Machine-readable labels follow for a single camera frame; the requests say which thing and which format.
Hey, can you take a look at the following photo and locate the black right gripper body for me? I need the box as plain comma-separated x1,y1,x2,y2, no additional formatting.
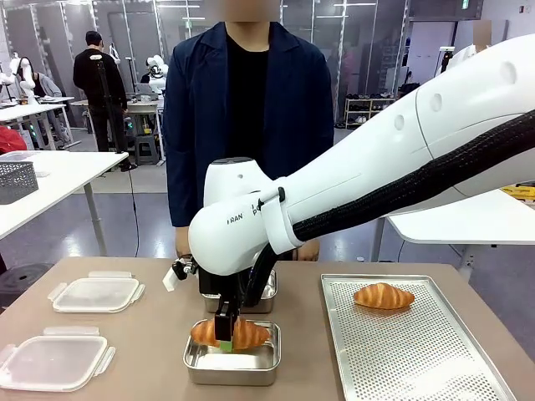
198,266,253,302

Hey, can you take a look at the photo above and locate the golden croissant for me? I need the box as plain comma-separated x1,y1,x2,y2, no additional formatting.
353,282,415,311
190,317,272,349

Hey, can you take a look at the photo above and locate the square steel airtight container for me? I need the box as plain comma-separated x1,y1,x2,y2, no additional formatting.
182,319,283,387
201,268,278,315

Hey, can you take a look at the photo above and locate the translucent plastic container lid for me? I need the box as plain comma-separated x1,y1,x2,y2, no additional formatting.
0,326,117,393
47,270,146,314

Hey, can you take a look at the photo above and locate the person's right hand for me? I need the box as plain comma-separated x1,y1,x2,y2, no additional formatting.
175,226,194,258

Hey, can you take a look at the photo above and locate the person's left hand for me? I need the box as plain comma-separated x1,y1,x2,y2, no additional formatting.
294,238,321,263

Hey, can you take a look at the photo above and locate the grey plastic stool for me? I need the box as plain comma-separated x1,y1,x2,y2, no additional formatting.
132,134,161,165

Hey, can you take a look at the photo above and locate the perforated steel baking tray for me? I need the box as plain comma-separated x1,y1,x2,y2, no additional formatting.
320,273,518,401

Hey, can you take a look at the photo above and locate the person in navy jacket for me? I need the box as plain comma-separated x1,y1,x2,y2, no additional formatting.
162,8,335,262

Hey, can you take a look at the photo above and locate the white side table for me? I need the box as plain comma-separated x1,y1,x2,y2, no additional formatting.
0,149,130,256

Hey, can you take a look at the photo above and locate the black round stool seat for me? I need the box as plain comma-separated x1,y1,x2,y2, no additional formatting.
0,261,56,309

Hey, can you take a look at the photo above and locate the black tripod stand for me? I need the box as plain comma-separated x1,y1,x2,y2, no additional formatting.
92,54,135,168

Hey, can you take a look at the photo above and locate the white humanoid background robot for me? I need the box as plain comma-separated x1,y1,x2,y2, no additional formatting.
140,53,170,101

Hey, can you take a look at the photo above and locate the grey perforated basket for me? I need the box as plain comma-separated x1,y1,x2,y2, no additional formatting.
0,160,40,206

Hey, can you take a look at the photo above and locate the standing person in black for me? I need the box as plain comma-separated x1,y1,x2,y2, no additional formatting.
72,30,138,172

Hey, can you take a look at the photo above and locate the white shoe rack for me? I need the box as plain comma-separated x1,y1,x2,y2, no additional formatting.
343,92,398,129

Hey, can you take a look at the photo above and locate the white background desk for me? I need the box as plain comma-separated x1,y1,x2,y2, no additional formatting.
0,95,83,151

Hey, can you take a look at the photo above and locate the white table with rounded edge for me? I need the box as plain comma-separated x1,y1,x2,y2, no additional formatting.
369,186,535,277

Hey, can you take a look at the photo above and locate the red cloth item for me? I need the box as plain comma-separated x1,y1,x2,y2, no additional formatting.
0,124,28,156

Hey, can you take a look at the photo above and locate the seated person in grey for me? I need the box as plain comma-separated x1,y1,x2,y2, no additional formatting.
16,56,64,105

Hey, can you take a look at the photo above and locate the yellow black box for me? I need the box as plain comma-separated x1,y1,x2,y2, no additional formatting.
500,183,535,205

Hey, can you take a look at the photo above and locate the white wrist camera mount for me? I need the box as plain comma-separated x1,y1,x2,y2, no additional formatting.
161,255,201,293

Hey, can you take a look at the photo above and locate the black braided cable sleeve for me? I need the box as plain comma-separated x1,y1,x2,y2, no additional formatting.
291,109,535,244

